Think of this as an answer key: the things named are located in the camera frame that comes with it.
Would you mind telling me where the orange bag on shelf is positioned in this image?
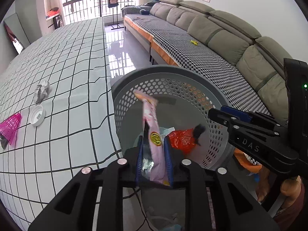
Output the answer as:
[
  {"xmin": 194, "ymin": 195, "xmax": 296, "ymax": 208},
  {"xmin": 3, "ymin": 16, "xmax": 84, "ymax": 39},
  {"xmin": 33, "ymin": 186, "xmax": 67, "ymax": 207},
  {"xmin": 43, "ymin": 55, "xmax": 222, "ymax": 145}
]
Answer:
[{"xmin": 46, "ymin": 7, "xmax": 59, "ymax": 18}]

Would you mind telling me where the grey sectional sofa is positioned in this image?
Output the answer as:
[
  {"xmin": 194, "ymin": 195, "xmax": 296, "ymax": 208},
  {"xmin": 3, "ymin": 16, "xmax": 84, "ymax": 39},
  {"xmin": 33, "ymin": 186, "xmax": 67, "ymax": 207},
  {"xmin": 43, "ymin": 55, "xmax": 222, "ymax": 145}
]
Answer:
[{"xmin": 124, "ymin": 0, "xmax": 290, "ymax": 121}]

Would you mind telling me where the person's hand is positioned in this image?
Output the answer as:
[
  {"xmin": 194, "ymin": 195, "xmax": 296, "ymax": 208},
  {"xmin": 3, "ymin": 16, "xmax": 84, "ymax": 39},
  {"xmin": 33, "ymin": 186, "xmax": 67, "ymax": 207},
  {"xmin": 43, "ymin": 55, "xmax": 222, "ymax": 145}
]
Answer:
[{"xmin": 255, "ymin": 166, "xmax": 302, "ymax": 209}]

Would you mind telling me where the white round jar lid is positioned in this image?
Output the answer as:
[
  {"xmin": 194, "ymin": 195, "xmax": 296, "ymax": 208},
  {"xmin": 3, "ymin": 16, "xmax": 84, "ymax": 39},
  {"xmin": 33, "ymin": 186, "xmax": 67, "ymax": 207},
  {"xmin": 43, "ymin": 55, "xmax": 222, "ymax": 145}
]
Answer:
[{"xmin": 29, "ymin": 105, "xmax": 46, "ymax": 127}]

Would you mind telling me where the magenta plastic mesh cone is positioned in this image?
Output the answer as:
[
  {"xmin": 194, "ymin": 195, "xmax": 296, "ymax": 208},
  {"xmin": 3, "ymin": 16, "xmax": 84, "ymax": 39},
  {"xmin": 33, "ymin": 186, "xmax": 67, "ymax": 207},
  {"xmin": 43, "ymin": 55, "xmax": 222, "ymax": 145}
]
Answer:
[{"xmin": 0, "ymin": 112, "xmax": 22, "ymax": 145}]

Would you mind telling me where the black clothes stand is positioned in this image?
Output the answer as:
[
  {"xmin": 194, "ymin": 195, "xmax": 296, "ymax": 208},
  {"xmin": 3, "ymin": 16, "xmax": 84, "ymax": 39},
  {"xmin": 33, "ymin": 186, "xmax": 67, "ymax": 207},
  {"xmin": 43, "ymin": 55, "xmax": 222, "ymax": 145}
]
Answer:
[{"xmin": 108, "ymin": 0, "xmax": 125, "ymax": 30}]

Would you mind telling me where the pink snack wrapper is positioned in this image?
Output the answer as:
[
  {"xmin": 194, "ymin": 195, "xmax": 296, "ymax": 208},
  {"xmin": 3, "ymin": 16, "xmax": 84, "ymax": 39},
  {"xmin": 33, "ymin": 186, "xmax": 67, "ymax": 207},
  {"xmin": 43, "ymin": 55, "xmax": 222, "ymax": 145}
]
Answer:
[{"xmin": 134, "ymin": 90, "xmax": 170, "ymax": 186}]

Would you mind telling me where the red plastic bag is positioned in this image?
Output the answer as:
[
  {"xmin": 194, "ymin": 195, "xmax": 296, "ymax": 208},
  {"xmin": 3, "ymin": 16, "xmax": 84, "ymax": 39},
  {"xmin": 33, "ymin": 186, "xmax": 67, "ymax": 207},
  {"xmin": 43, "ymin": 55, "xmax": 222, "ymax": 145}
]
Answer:
[{"xmin": 168, "ymin": 128, "xmax": 197, "ymax": 155}]

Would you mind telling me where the houndstooth sofa cover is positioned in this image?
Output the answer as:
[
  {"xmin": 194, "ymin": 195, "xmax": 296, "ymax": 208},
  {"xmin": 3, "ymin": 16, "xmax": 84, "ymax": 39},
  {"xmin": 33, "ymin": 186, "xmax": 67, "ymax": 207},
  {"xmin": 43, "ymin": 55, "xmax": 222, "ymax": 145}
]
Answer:
[{"xmin": 122, "ymin": 6, "xmax": 270, "ymax": 114}]

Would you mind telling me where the checkered white tablecloth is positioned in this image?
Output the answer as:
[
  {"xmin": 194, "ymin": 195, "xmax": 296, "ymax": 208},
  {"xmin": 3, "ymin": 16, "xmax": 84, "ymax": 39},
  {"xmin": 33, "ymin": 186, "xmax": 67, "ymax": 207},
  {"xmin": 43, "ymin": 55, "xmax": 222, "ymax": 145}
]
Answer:
[{"xmin": 1, "ymin": 18, "xmax": 121, "ymax": 230}]

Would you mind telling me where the leaning floor mirror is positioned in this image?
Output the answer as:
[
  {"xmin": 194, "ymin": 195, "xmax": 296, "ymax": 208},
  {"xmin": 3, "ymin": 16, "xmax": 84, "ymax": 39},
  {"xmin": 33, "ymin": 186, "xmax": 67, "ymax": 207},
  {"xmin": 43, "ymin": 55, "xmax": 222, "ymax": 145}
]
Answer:
[{"xmin": 4, "ymin": 13, "xmax": 30, "ymax": 54}]

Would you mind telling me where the small yellow toy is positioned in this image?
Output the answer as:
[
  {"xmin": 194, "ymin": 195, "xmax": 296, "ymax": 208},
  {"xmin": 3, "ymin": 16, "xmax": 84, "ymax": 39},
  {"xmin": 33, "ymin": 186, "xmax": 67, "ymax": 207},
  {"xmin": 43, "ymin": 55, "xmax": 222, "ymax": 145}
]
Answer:
[{"xmin": 190, "ymin": 40, "xmax": 198, "ymax": 46}]

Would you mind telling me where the dark grey cloth scrap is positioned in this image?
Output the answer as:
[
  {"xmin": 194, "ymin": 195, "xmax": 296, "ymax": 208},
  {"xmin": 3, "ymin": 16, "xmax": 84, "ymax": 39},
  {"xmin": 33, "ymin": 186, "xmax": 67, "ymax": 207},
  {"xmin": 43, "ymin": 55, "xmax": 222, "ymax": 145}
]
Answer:
[{"xmin": 0, "ymin": 134, "xmax": 8, "ymax": 150}]

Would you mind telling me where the crumpled grey paper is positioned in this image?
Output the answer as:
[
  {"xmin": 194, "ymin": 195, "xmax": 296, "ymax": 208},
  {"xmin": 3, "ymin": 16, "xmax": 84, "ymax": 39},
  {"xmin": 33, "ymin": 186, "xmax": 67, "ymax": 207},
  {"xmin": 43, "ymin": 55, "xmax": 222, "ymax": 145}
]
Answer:
[{"xmin": 33, "ymin": 80, "xmax": 50, "ymax": 104}]

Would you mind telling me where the grey perforated laundry basket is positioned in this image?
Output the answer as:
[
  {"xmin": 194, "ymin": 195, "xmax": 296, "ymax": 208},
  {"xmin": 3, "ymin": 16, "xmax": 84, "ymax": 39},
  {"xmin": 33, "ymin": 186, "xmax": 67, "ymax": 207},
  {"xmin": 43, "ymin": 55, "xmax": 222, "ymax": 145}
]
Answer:
[{"xmin": 112, "ymin": 65, "xmax": 234, "ymax": 171}]

